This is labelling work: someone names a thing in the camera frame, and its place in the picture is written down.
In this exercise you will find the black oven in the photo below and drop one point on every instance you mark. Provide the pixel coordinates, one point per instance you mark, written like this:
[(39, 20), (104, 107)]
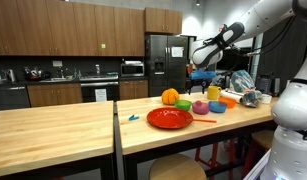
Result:
[(99, 85)]

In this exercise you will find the teal plastic bag with food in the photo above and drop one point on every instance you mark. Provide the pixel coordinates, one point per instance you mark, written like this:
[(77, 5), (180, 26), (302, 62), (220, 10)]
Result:
[(243, 81)]

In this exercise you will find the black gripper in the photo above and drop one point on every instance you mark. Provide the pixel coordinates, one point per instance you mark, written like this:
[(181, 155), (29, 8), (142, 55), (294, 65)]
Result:
[(197, 82)]

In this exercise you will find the red pot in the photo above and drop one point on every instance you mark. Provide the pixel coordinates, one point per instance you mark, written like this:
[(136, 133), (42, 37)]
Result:
[(33, 75)]

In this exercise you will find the white paper on fridge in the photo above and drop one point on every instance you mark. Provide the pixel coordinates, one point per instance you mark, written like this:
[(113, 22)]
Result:
[(177, 52)]

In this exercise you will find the blue bowl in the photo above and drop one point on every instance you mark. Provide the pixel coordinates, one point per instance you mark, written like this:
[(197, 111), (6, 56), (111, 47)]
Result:
[(217, 107)]

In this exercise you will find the silver kettle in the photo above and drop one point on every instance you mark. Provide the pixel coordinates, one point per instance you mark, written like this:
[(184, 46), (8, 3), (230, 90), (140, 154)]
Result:
[(10, 75)]

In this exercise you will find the wooden stool orange legs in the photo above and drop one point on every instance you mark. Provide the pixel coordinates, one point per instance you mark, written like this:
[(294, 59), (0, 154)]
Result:
[(259, 143)]

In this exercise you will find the green bowl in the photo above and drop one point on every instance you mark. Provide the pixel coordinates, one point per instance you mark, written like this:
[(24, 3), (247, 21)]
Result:
[(183, 105)]

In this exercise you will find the small blue clip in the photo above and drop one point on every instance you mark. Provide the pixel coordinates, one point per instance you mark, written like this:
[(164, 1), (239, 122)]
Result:
[(133, 117)]

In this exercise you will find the stainless steel fridge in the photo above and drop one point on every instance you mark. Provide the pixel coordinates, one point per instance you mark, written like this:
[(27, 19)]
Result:
[(164, 73)]

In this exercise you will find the yellow mug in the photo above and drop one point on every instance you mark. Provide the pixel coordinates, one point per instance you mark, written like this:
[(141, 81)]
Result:
[(213, 92)]

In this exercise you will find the green sticky note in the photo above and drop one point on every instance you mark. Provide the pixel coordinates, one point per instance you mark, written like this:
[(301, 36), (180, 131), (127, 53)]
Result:
[(103, 46)]

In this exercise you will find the white soap bottle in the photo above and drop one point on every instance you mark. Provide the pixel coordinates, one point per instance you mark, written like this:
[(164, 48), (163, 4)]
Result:
[(97, 69)]

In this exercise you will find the orange toy pumpkin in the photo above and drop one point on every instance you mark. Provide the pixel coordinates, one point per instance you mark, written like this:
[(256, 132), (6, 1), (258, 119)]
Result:
[(170, 96)]

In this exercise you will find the orange stick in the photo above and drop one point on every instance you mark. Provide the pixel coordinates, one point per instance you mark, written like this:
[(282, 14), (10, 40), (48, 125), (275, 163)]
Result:
[(204, 120)]

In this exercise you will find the red strawberry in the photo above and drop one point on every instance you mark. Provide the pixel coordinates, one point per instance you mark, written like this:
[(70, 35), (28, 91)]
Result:
[(199, 103)]

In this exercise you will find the wooden stool red legs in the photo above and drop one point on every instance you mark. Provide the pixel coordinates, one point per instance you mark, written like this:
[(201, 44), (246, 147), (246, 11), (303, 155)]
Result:
[(214, 156)]

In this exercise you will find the wooden cabinet above fridge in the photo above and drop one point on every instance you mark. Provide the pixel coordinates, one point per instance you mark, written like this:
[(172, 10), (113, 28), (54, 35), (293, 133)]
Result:
[(163, 20)]

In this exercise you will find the kitchen sink with faucet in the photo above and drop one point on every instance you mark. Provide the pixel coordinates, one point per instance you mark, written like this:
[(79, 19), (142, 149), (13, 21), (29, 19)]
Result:
[(58, 78)]

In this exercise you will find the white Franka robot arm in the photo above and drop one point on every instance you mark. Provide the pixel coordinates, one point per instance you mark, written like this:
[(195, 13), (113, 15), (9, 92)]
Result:
[(293, 110)]

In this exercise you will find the black dishwasher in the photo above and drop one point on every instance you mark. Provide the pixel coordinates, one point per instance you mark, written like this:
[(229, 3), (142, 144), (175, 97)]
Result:
[(9, 98)]

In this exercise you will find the long wooden upper cabinets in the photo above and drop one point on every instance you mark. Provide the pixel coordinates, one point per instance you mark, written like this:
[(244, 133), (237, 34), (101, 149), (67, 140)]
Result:
[(59, 28)]

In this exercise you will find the red plate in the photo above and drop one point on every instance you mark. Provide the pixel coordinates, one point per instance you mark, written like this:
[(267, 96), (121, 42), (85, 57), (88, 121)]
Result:
[(169, 118)]

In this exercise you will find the round wooden stool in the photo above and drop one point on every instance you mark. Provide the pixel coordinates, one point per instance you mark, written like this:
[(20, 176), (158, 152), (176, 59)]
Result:
[(176, 168)]

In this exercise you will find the white wall outlet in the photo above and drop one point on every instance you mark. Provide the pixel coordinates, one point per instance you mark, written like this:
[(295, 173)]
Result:
[(57, 63)]

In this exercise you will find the orange bowl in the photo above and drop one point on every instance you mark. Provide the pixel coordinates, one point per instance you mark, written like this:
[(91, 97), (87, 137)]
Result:
[(229, 101)]

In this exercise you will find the silver microwave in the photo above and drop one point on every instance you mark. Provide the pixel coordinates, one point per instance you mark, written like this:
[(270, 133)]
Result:
[(132, 70)]

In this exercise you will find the wooden lower cabinet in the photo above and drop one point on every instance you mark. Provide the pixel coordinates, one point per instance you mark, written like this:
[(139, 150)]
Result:
[(54, 95), (133, 89)]

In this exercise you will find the white paper roll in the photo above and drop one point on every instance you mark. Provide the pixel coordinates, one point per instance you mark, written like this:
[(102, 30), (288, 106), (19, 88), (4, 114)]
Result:
[(230, 96)]

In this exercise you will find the purple bowl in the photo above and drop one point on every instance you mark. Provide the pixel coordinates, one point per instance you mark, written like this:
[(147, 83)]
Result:
[(201, 110)]

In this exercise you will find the white paper on oven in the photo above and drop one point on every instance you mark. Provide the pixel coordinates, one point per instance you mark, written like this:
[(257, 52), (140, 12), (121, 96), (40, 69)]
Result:
[(100, 95)]

